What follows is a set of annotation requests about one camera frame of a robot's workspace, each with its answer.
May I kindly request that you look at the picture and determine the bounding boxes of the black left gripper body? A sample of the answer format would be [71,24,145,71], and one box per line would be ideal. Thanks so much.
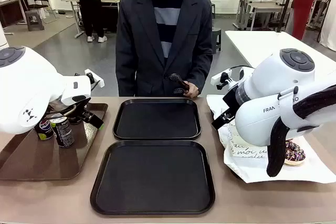
[67,97,92,124]

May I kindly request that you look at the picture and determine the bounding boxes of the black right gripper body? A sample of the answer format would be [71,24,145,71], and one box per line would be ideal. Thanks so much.
[222,87,240,117]

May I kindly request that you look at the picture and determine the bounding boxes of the black metal tongs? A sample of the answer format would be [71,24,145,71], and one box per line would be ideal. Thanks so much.
[167,73,192,97]

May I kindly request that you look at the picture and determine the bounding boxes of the person's left hand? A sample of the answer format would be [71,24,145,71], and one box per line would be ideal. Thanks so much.
[183,82,201,99]

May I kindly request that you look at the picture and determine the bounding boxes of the flat printed paper box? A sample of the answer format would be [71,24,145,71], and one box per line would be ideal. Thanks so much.
[227,125,269,158]

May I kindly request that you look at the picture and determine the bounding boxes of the dark plastic stool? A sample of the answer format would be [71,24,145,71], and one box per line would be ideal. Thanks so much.
[211,28,223,53]

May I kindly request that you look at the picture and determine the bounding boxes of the small black tray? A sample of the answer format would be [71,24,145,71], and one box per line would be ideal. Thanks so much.
[112,97,202,141]

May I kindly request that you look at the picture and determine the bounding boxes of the brown plastic tray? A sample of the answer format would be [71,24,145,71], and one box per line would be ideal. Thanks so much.
[0,102,109,182]

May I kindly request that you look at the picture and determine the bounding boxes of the chocolate sprinkle donut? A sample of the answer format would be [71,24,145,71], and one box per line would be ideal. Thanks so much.
[284,140,307,166]

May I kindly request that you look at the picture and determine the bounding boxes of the large black tray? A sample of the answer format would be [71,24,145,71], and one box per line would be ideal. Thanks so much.
[90,140,216,216]

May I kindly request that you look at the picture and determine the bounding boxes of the person in dark jacket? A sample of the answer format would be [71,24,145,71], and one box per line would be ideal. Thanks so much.
[115,0,214,98]

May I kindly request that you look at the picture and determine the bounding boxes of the grey background table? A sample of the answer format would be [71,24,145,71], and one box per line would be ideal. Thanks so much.
[235,0,293,31]

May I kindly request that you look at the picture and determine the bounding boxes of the grey plastic stool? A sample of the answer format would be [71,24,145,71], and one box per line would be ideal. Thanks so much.
[25,9,46,32]

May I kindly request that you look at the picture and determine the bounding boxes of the white paper sheet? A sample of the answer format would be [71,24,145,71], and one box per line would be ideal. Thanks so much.
[206,94,336,184]

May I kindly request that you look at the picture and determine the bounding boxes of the person in grey hoodie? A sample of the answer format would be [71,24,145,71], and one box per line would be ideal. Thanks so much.
[70,0,108,43]

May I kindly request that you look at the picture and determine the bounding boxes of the black stand pole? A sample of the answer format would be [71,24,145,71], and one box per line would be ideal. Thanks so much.
[277,0,300,33]

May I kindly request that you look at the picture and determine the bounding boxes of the person in red clothes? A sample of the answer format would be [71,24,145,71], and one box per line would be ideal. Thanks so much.
[290,0,319,40]

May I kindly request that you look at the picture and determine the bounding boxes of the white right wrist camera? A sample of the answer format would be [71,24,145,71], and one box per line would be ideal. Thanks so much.
[211,69,234,90]

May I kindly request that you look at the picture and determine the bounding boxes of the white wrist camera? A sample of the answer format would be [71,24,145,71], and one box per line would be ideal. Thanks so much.
[211,69,234,90]
[84,68,105,89]

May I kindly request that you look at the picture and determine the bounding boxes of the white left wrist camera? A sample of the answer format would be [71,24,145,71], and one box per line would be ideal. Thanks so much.
[84,68,105,89]

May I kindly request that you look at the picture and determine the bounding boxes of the black cable sleeve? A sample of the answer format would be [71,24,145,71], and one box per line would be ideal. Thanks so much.
[266,84,336,178]

